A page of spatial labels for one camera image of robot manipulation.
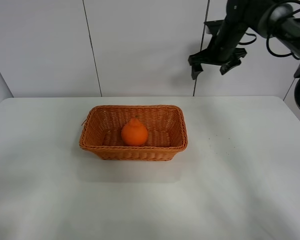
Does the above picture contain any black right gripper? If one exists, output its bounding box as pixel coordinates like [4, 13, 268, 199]
[188, 0, 262, 80]

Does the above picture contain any orange with stem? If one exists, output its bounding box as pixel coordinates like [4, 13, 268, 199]
[121, 117, 148, 147]

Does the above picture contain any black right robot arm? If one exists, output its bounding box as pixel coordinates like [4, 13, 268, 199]
[188, 0, 300, 109]

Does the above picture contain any orange wicker basket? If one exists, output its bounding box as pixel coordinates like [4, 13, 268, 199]
[79, 105, 188, 161]

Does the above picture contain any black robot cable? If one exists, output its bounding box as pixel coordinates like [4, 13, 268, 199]
[236, 0, 300, 60]

